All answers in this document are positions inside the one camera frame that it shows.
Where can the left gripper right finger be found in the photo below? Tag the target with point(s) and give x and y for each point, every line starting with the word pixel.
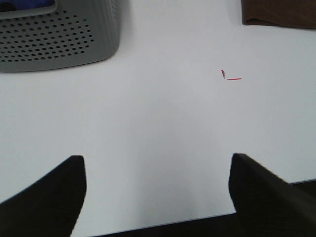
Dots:
pixel 266 205

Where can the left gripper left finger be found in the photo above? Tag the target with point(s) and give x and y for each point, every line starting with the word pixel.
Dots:
pixel 50 206

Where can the brown square towel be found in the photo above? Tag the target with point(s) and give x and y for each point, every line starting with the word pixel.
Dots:
pixel 285 13

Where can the grey perforated laundry basket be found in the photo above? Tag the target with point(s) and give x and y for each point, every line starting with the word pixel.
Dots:
pixel 66 34

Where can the purple cloth in basket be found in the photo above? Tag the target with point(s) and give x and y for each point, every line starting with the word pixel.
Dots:
pixel 13 5

